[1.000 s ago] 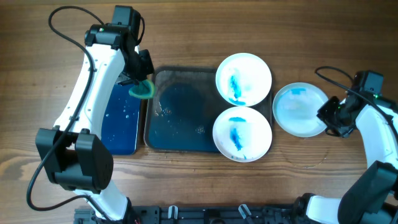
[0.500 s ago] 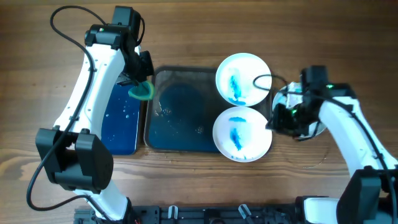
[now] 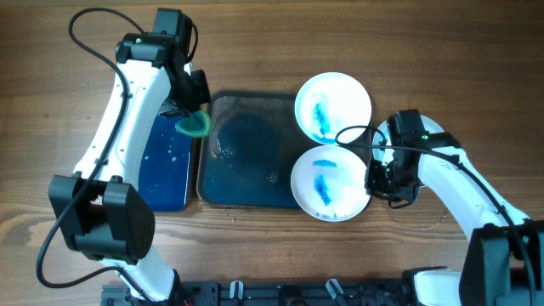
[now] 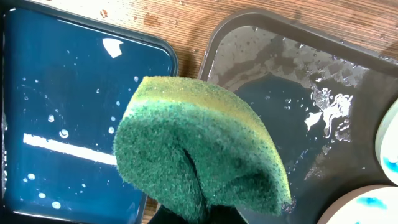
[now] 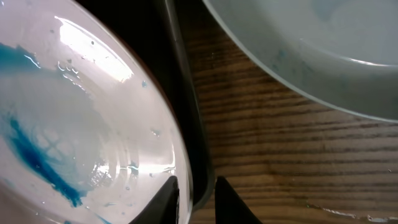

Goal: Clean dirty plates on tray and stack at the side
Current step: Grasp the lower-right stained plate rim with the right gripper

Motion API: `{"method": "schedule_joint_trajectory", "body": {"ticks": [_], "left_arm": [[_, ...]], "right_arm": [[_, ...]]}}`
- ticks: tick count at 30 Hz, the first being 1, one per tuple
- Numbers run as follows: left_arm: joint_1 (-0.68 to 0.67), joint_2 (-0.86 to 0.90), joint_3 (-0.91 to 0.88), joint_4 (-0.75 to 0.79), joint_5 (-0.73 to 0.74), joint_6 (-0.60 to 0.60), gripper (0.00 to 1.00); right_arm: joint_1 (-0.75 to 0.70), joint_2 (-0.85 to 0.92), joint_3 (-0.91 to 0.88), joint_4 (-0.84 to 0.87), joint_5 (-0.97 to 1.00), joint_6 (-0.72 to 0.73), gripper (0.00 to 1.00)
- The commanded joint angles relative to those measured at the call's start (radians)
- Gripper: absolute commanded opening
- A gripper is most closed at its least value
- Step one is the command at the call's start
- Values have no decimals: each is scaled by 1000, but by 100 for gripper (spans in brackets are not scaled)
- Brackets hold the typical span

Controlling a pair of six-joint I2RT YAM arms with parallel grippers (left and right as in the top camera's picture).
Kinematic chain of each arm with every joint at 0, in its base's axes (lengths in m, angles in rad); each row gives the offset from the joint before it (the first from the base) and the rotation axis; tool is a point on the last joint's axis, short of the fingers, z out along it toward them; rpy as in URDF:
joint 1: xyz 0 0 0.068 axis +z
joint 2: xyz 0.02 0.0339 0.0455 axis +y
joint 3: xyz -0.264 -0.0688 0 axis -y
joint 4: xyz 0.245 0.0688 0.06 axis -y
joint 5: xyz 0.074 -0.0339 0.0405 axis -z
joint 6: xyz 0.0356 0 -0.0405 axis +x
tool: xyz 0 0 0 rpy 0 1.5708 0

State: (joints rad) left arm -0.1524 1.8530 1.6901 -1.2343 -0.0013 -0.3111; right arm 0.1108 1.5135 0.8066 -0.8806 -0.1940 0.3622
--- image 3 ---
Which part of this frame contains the green yellow sponge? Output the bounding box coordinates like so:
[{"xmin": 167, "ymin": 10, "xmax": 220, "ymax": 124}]
[{"xmin": 175, "ymin": 110, "xmax": 212, "ymax": 138}]

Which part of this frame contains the white plate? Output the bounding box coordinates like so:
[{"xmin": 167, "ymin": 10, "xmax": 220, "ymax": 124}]
[
  {"xmin": 290, "ymin": 145, "xmax": 371, "ymax": 222},
  {"xmin": 371, "ymin": 115, "xmax": 444, "ymax": 187},
  {"xmin": 294, "ymin": 72, "xmax": 372, "ymax": 145}
]

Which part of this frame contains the small black water tray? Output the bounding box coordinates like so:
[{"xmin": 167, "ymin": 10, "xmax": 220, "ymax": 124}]
[{"xmin": 139, "ymin": 115, "xmax": 192, "ymax": 213}]

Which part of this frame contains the large dark metal tray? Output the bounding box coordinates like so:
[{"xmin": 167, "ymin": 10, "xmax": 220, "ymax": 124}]
[{"xmin": 196, "ymin": 89, "xmax": 318, "ymax": 210}]

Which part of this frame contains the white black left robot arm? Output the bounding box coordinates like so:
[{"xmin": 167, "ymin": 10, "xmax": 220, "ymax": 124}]
[{"xmin": 48, "ymin": 30, "xmax": 212, "ymax": 305}]

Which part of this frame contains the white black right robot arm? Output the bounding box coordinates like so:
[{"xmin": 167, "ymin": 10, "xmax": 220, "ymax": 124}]
[{"xmin": 366, "ymin": 129, "xmax": 543, "ymax": 305}]

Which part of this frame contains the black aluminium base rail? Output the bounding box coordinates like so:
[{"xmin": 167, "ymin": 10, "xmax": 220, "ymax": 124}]
[{"xmin": 100, "ymin": 278, "xmax": 409, "ymax": 306}]

